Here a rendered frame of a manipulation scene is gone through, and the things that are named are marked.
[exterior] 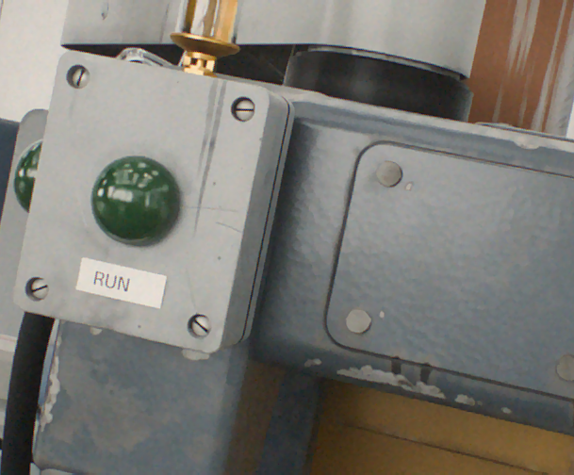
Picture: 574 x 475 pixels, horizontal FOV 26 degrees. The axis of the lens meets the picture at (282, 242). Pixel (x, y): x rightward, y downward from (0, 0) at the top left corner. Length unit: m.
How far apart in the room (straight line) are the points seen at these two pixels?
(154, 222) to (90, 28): 0.51
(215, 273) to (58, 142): 0.07
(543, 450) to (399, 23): 0.26
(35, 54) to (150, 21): 5.34
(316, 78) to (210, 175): 0.17
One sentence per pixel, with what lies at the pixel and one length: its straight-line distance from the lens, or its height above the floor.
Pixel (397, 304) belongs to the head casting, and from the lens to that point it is 0.45.
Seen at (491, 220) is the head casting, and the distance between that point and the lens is 0.45.
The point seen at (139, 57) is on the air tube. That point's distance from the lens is 0.58.
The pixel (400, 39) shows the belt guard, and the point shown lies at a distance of 0.58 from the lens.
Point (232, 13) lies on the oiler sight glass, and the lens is 0.50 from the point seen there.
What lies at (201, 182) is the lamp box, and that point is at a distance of 0.42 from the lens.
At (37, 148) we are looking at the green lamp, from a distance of 0.45.
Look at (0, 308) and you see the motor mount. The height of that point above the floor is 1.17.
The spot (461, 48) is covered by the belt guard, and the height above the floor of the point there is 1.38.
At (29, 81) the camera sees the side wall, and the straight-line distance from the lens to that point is 6.13.
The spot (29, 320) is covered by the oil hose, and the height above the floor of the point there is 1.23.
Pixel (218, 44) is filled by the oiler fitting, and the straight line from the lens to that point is 0.49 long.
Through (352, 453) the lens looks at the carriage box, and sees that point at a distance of 0.76.
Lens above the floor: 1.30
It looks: 3 degrees down
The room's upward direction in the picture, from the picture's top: 12 degrees clockwise
